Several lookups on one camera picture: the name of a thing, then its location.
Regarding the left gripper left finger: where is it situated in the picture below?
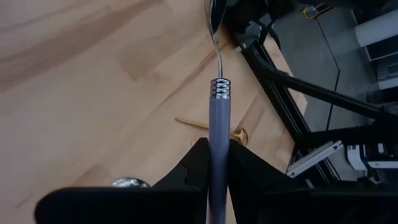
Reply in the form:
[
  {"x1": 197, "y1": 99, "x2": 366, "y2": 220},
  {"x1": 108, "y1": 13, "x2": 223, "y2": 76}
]
[{"x1": 149, "y1": 137, "x2": 210, "y2": 224}]

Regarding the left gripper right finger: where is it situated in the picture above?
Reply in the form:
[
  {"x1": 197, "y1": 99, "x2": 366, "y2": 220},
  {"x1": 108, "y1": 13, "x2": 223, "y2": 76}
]
[{"x1": 228, "y1": 138, "x2": 312, "y2": 224}]

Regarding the gold spoon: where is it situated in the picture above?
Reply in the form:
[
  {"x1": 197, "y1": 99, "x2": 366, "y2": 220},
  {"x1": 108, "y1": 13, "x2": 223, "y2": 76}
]
[{"x1": 174, "y1": 116, "x2": 249, "y2": 146}]

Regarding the white box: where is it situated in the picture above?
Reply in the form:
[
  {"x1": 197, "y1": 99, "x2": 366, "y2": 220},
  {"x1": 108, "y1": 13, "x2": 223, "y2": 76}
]
[{"x1": 354, "y1": 9, "x2": 398, "y2": 91}]

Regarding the silver metal bracket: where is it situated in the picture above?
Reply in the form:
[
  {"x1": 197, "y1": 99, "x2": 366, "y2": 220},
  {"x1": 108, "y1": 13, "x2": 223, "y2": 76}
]
[{"x1": 285, "y1": 139, "x2": 344, "y2": 179}]

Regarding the black aluminium table frame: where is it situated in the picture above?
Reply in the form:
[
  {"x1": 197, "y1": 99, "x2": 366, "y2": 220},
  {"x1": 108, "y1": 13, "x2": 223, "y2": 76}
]
[{"x1": 223, "y1": 0, "x2": 398, "y2": 187}]

